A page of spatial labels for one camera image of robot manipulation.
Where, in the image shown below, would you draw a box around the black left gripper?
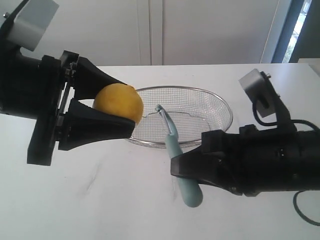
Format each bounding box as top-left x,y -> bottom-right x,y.
0,49 -> 135,166

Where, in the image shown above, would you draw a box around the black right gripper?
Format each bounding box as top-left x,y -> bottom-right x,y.
170,124 -> 298,197

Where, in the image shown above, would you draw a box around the teal handled vegetable peeler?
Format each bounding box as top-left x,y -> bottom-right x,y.
155,104 -> 203,208

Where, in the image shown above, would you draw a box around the yellow lemon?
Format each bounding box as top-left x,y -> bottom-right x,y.
92,83 -> 144,124

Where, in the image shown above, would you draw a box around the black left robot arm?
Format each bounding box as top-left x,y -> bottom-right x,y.
0,14 -> 135,166

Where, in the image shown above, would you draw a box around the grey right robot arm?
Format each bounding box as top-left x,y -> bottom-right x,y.
170,124 -> 320,197

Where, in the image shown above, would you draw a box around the white cabinet doors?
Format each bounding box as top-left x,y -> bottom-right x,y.
26,0 -> 279,66

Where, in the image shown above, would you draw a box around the oval wire mesh basket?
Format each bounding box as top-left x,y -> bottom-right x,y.
128,85 -> 233,149

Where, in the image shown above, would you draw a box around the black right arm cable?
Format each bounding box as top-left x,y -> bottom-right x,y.
252,99 -> 320,226

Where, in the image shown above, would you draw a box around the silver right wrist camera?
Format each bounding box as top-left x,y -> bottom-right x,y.
239,68 -> 280,118

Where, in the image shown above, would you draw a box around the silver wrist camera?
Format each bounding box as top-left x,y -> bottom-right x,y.
0,0 -> 59,52
239,68 -> 280,118

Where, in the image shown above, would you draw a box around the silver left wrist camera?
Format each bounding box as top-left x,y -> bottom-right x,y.
0,0 -> 59,52

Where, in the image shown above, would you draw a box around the window with dark frame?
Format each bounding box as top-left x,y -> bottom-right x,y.
271,0 -> 320,64

